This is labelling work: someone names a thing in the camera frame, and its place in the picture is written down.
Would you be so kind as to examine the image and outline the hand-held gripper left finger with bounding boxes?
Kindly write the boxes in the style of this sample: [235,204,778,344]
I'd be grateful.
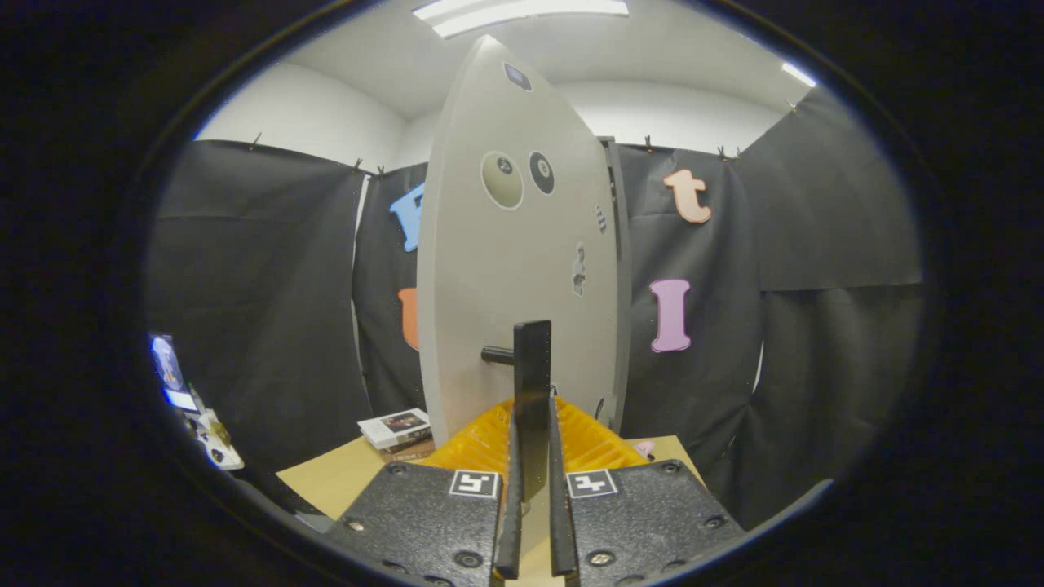
[325,398,524,587]

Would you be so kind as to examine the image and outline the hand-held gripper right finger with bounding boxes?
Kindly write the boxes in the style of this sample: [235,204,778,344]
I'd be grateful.
[545,396,747,587]

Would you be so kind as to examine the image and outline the brown book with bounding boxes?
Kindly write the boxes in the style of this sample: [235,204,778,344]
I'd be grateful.
[379,439,437,463]

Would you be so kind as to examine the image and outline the white tray with small items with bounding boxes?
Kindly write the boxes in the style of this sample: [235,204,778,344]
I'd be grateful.
[186,383,246,471]

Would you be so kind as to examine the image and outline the black backdrop cloth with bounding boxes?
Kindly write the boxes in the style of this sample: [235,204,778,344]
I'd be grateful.
[147,86,927,531]

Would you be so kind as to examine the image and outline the blue printed board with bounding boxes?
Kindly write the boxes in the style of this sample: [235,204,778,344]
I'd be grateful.
[151,334,198,410]

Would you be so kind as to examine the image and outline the long ceiling light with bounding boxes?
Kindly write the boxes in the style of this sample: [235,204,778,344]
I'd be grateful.
[412,0,630,39]

